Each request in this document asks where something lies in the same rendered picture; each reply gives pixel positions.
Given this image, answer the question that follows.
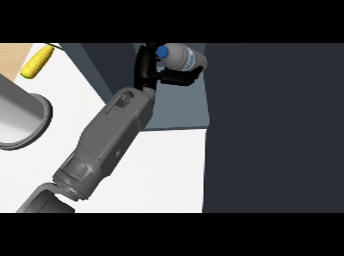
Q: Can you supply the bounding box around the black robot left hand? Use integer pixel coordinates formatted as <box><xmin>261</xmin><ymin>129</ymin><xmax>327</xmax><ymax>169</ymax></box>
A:
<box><xmin>132</xmin><ymin>43</ymin><xmax>205</xmax><ymax>92</ymax></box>

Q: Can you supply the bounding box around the clear blue-capped water bottle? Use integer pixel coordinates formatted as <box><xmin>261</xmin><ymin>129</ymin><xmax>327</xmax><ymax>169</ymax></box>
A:
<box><xmin>154</xmin><ymin>43</ymin><xmax>209</xmax><ymax>73</ymax></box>

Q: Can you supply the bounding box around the grey open cabinet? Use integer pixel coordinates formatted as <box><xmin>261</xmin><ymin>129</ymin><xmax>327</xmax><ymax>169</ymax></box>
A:
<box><xmin>58</xmin><ymin>43</ymin><xmax>210</xmax><ymax>132</ymax></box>

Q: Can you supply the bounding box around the dark grey cabinet door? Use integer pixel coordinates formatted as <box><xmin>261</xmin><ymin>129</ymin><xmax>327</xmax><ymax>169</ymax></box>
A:
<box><xmin>200</xmin><ymin>43</ymin><xmax>344</xmax><ymax>214</ymax></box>

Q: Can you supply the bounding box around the yellow corn cob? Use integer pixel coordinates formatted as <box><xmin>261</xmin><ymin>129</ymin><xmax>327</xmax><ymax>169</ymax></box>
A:
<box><xmin>18</xmin><ymin>43</ymin><xmax>64</xmax><ymax>80</ymax></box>

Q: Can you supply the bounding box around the pale wooden cutting board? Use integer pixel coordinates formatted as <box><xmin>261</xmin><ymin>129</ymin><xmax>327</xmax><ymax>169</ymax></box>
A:
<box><xmin>0</xmin><ymin>43</ymin><xmax>35</xmax><ymax>83</ymax></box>

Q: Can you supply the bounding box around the pale grey rimmed cylinder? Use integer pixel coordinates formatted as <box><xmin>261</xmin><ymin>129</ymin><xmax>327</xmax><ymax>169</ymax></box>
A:
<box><xmin>0</xmin><ymin>61</ymin><xmax>54</xmax><ymax>151</ymax></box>

